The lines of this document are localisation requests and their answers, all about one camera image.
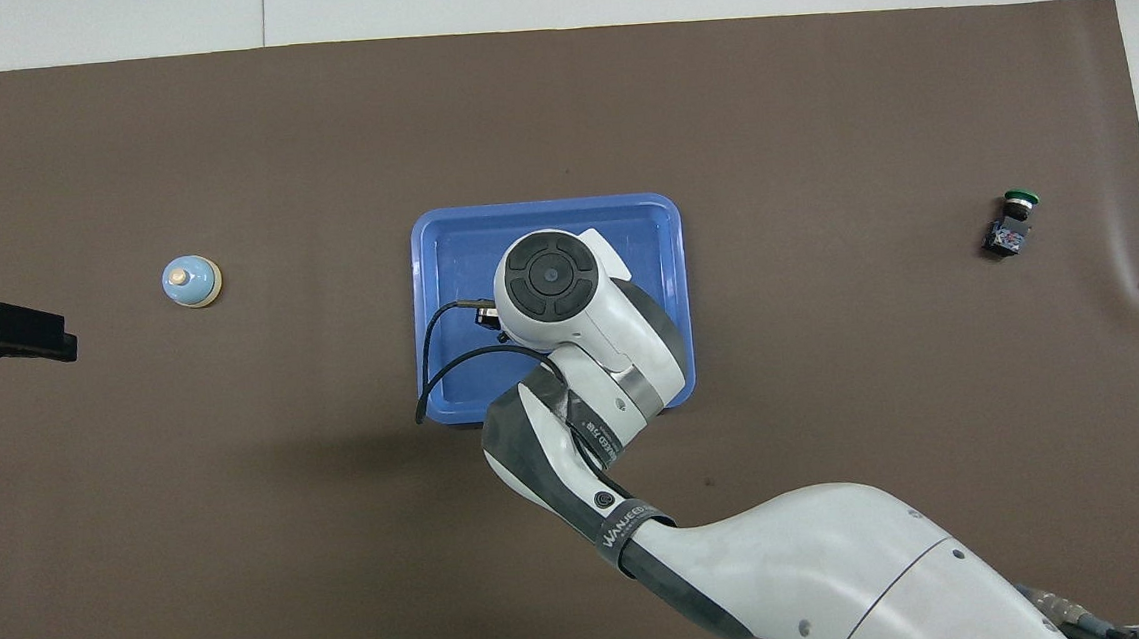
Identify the green push button switch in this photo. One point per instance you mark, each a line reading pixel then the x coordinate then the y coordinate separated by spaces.
pixel 1007 234

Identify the light blue service bell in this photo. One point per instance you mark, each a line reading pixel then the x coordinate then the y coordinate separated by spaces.
pixel 191 284

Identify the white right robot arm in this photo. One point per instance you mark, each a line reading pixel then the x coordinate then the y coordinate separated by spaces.
pixel 797 564

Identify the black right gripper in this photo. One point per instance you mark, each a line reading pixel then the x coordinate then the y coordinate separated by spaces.
pixel 489 319

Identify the blue plastic tray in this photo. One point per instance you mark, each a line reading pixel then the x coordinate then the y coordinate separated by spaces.
pixel 455 257

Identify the brown table mat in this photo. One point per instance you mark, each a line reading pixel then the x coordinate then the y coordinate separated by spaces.
pixel 244 543

